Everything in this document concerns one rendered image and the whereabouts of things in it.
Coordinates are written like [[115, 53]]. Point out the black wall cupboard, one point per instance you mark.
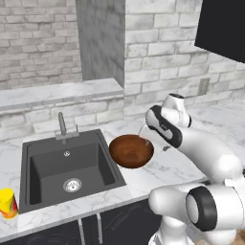
[[223, 27]]

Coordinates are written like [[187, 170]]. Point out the grey wall socket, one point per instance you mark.
[[203, 86]]

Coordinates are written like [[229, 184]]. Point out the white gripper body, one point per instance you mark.
[[144, 131]]

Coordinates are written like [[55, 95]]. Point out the dark cupboard door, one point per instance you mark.
[[127, 225], [48, 235]]

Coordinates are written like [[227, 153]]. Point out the grey metal tap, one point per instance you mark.
[[62, 126]]

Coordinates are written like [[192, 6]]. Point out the dark grey sink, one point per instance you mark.
[[68, 166]]

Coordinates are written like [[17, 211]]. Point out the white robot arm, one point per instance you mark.
[[207, 153]]

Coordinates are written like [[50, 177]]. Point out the brown wooden bowl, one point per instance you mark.
[[131, 152]]

